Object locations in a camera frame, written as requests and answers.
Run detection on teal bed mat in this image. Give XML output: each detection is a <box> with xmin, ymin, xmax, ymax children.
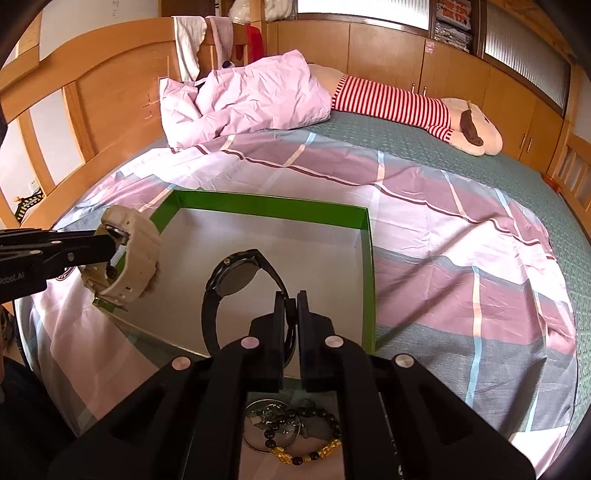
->
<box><xmin>259</xmin><ymin>111</ymin><xmax>591</xmax><ymax>416</ymax></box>

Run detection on frosted glass window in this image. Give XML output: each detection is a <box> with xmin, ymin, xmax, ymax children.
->
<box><xmin>482</xmin><ymin>2</ymin><xmax>573</xmax><ymax>116</ymax></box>

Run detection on wooden footboard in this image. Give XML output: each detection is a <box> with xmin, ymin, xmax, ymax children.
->
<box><xmin>545</xmin><ymin>134</ymin><xmax>591</xmax><ymax>222</ymax></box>

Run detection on black wristwatch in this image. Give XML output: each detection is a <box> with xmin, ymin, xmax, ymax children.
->
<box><xmin>202</xmin><ymin>249</ymin><xmax>298</xmax><ymax>370</ymax></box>

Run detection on wooden headboard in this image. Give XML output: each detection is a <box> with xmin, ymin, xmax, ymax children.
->
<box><xmin>0</xmin><ymin>16</ymin><xmax>269</xmax><ymax>232</ymax></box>

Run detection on white garment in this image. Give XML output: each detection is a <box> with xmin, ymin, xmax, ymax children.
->
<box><xmin>172</xmin><ymin>15</ymin><xmax>208</xmax><ymax>83</ymax></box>

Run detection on beige wristwatch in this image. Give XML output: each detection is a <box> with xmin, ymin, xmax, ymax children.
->
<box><xmin>78</xmin><ymin>205</ymin><xmax>162</xmax><ymax>303</ymax></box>

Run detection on pink quilt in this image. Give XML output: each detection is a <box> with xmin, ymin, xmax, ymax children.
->
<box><xmin>158</xmin><ymin>50</ymin><xmax>333</xmax><ymax>149</ymax></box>

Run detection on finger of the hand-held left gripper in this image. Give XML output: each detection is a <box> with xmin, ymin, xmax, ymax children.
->
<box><xmin>0</xmin><ymin>244</ymin><xmax>117</xmax><ymax>278</ymax></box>
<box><xmin>0</xmin><ymin>229</ymin><xmax>112</xmax><ymax>250</ymax></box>

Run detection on silver bangle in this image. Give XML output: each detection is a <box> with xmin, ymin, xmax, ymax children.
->
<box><xmin>243</xmin><ymin>399</ymin><xmax>305</xmax><ymax>455</ymax></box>

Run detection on pink grey plaid bed sheet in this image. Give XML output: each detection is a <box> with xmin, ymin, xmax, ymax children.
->
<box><xmin>14</xmin><ymin>129</ymin><xmax>578</xmax><ymax>480</ymax></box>

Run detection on green bead charm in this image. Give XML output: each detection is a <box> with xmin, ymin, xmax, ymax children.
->
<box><xmin>248</xmin><ymin>403</ymin><xmax>279</xmax><ymax>426</ymax></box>

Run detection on striped plush toy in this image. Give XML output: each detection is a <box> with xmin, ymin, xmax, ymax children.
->
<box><xmin>307</xmin><ymin>64</ymin><xmax>504</xmax><ymax>157</ymax></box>

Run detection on pink garment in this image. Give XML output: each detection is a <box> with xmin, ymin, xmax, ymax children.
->
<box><xmin>204</xmin><ymin>16</ymin><xmax>236</xmax><ymax>70</ymax></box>

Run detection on wooden wall cabinets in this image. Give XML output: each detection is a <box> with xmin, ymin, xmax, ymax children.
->
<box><xmin>265</xmin><ymin>18</ymin><xmax>573</xmax><ymax>162</ymax></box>

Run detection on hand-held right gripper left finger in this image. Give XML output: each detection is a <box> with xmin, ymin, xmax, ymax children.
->
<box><xmin>46</xmin><ymin>291</ymin><xmax>297</xmax><ymax>480</ymax></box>

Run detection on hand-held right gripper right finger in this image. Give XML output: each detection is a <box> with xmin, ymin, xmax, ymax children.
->
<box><xmin>298</xmin><ymin>290</ymin><xmax>536</xmax><ymax>480</ymax></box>

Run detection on green cardboard box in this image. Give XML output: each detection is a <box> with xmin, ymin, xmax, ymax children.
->
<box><xmin>91</xmin><ymin>188</ymin><xmax>377</xmax><ymax>377</ymax></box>

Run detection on red cloth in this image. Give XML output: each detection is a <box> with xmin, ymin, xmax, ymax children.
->
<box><xmin>245</xmin><ymin>24</ymin><xmax>265</xmax><ymax>62</ymax></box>

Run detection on black bead bracelet gold charms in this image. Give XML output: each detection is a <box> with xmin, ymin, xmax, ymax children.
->
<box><xmin>261</xmin><ymin>406</ymin><xmax>345</xmax><ymax>467</ymax></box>

